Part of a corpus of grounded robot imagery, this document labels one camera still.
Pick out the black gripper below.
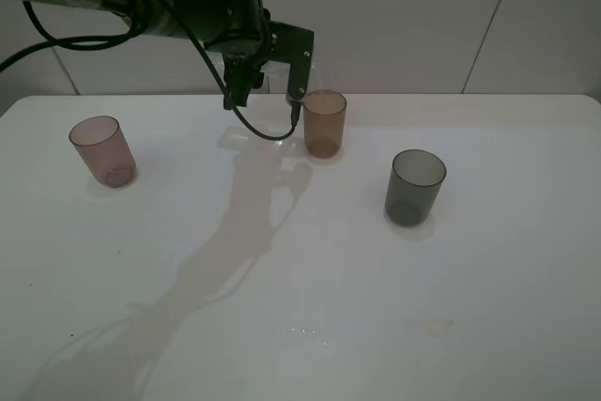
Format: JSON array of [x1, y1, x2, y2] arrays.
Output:
[[206, 20, 275, 110]]

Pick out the pink translucent plastic cup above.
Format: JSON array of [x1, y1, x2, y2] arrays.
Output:
[[69, 116, 137, 188]]

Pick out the black camera cable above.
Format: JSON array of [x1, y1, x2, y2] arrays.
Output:
[[0, 0, 302, 142]]

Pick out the orange translucent plastic cup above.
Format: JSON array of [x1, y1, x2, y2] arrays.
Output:
[[302, 90, 347, 159]]

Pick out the grey translucent plastic cup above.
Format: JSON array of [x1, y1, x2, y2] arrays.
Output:
[[385, 149, 447, 227]]

